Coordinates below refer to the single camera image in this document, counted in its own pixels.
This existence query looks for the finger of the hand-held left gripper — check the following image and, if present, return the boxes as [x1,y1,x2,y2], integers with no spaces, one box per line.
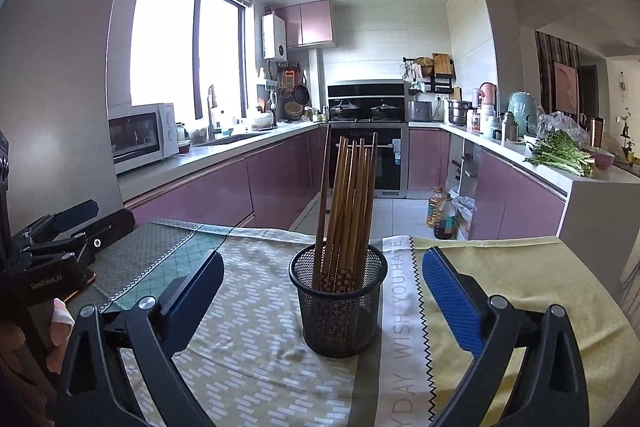
[20,209,137,269]
[10,199,100,252]

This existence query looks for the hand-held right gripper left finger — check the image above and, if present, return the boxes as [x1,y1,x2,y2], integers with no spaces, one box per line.
[54,249,226,427]

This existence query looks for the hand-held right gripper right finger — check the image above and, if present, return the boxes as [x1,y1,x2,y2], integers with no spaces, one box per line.
[421,246,591,427]

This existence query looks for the black mesh utensil holder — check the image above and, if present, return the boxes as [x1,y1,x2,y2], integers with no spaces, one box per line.
[289,243,389,358]

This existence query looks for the bunch of wooden chopsticks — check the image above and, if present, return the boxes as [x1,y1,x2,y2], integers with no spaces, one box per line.
[312,125,379,294]

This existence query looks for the person's left hand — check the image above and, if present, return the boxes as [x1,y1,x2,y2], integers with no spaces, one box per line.
[42,298,76,376]

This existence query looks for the copper edged flat device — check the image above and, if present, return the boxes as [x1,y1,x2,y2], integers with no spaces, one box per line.
[65,269,98,303]

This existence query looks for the beige teal patterned cloth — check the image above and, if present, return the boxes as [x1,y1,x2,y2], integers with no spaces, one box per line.
[75,218,436,427]

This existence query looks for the yellow lettered cloth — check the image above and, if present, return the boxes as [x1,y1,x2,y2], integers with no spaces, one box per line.
[352,234,633,427]

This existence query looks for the dark cooking oil bottle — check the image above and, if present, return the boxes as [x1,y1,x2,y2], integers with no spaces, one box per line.
[432,193,458,240]

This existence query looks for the crumpled plastic bag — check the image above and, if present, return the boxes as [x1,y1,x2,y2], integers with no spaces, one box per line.
[452,196,478,230]

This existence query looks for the yellow cooking oil bottle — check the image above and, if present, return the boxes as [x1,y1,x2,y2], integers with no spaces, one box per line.
[426,187,446,230]

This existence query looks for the white microwave oven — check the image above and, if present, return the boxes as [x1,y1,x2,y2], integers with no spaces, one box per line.
[107,103,180,175]

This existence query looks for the pink kitchen base cabinets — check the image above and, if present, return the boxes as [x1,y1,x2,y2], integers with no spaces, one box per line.
[407,127,568,240]
[122,127,328,233]

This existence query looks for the white kitchen counter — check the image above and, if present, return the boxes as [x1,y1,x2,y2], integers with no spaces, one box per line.
[117,119,328,202]
[407,121,640,293]

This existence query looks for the grey refrigerator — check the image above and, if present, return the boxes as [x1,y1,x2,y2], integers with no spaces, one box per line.
[0,0,151,253]

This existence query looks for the steel kitchen faucet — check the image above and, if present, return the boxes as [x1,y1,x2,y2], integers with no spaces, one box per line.
[206,84,222,142]

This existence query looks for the kitchen sink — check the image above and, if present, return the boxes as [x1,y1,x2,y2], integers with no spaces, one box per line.
[197,132,273,146]

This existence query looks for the green leafy vegetables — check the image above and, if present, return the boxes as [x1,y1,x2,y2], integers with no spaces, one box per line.
[522,129,598,178]

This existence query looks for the steel stockpot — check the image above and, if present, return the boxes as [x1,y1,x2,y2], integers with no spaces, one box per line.
[447,99,473,126]

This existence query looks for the kitchen window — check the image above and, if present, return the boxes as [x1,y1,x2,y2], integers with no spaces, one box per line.
[129,0,251,120]

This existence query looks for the mint green kitchen appliance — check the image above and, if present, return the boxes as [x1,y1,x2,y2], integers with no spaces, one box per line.
[507,92,543,135]

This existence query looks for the pink bowl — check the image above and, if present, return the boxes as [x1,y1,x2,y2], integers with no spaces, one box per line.
[587,149,617,172]

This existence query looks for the pink kettle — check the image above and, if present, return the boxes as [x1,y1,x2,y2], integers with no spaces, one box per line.
[477,82,498,120]

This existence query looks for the clear plastic bag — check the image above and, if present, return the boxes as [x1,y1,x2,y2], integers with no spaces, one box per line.
[535,111,591,148]

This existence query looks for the black integrated stove oven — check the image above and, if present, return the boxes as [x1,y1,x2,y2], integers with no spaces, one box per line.
[326,79,410,198]

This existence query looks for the potted plant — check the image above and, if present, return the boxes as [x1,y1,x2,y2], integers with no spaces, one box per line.
[617,107,637,164]

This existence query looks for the white water heater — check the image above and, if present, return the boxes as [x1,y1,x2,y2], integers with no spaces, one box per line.
[262,13,288,60]

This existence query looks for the black wall rack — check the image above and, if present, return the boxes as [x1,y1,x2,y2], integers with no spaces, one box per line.
[402,53,458,95]

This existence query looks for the wall-mounted utensil holder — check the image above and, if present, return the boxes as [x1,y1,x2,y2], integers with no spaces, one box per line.
[277,63,301,90]

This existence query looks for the framed wall picture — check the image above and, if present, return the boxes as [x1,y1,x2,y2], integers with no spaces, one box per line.
[552,61,581,114]

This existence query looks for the pink wall cabinet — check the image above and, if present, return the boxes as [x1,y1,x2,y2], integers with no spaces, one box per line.
[274,0,335,49]

